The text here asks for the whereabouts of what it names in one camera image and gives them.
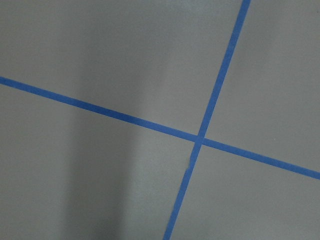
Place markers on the crossing blue tape line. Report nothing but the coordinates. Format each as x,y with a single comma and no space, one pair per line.
228,55

